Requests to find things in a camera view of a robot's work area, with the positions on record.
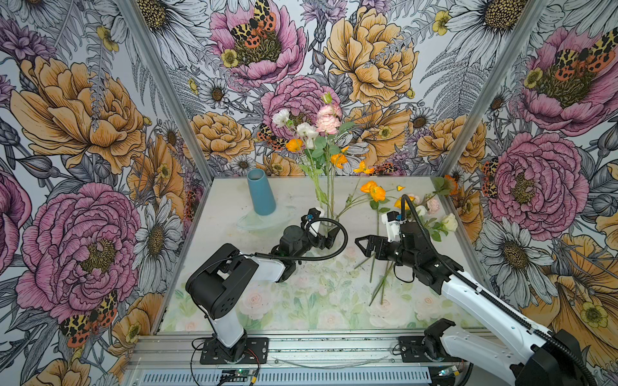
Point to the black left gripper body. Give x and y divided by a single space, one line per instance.
309 241

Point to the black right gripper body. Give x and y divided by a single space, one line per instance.
397 254

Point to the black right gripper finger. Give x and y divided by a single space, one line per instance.
379 253
372 244

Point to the clear ribbed glass vase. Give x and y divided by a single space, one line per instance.
327 229

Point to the orange poppy flower stem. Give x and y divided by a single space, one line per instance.
311 163

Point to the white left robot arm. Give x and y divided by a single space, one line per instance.
220 282

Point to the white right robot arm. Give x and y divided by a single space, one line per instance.
527 353

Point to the tall teal cylinder vase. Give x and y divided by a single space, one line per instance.
260 192

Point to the orange leafy flower stem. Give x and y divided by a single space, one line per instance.
443 186

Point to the green circuit board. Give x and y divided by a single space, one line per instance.
239 375

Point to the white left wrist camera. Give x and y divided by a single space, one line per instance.
309 222

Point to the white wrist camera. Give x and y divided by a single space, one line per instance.
309 222
392 221

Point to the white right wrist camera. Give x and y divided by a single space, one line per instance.
392 221

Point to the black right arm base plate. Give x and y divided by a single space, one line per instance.
421 349

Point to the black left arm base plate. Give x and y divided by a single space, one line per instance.
252 350

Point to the aluminium front frame rail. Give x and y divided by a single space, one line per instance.
304 358

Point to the aluminium right corner post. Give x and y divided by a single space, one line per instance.
523 30

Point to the aluminium corner post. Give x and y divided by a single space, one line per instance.
153 60
523 30

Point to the aluminium left corner post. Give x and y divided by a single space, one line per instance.
153 60

